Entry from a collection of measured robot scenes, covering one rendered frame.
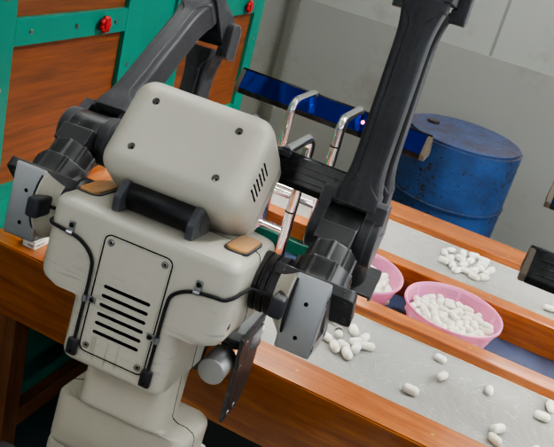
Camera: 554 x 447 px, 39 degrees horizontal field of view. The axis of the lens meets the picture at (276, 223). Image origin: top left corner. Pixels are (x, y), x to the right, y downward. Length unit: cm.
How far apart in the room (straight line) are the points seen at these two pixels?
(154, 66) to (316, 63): 296
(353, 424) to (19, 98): 102
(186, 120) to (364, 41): 318
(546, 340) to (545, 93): 204
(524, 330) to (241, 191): 140
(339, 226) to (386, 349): 82
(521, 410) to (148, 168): 115
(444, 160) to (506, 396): 168
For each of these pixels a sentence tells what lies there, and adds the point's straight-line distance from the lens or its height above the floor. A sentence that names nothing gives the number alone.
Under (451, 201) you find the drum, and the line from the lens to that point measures 347.
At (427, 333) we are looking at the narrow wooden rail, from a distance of 198.
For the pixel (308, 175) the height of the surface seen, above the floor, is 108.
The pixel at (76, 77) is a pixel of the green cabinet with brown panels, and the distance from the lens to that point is 204.
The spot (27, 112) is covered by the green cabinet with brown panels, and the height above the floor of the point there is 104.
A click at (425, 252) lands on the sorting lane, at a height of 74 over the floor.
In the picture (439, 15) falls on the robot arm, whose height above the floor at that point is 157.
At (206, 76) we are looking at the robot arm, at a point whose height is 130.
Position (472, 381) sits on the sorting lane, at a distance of 192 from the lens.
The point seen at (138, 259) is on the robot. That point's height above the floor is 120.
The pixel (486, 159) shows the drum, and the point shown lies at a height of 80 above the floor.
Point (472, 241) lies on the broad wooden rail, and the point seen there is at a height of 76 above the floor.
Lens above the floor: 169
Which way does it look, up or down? 24 degrees down
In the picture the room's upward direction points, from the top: 15 degrees clockwise
